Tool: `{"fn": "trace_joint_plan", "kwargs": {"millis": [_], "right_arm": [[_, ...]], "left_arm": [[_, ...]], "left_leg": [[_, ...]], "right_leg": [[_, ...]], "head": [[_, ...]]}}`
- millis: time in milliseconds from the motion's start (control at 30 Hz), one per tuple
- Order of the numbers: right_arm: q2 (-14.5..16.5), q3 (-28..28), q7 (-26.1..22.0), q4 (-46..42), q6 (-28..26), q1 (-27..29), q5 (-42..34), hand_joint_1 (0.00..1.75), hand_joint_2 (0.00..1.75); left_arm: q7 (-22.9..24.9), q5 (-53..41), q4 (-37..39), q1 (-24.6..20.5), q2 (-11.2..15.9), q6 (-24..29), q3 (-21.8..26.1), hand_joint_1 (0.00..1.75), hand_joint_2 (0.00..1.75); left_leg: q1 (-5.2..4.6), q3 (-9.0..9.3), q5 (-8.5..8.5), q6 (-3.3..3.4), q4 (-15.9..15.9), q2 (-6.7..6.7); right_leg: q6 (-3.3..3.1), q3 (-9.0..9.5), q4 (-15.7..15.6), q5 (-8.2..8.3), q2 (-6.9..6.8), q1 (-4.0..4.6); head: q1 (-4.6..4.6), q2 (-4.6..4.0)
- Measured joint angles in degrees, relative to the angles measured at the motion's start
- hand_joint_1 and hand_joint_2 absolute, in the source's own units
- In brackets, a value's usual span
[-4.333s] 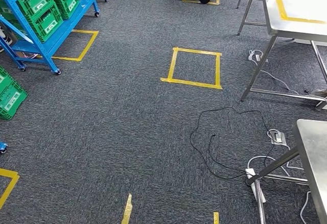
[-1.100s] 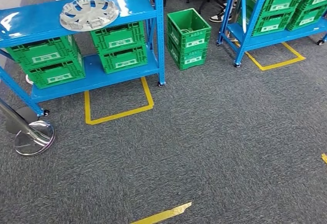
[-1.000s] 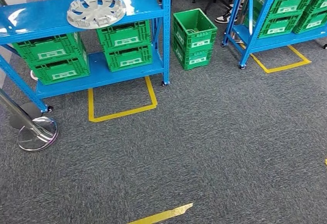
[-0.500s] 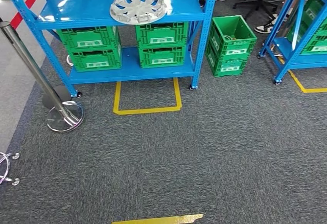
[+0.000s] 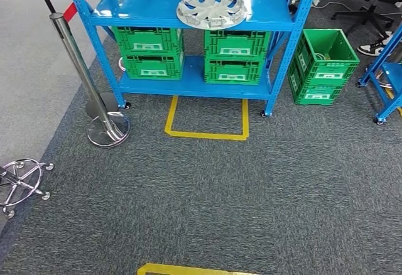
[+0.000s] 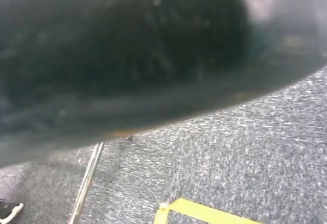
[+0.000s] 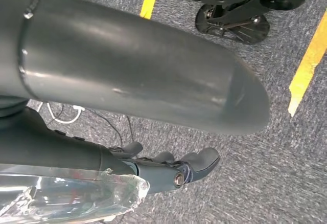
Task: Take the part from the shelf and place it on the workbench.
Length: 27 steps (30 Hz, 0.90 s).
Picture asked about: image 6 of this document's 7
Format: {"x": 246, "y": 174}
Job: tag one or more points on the steel workbench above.
{"x": 85, "y": 183}

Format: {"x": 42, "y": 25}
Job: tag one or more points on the black object with white edge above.
{"x": 9, "y": 210}

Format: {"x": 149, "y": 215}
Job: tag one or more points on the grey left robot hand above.
{"x": 127, "y": 53}

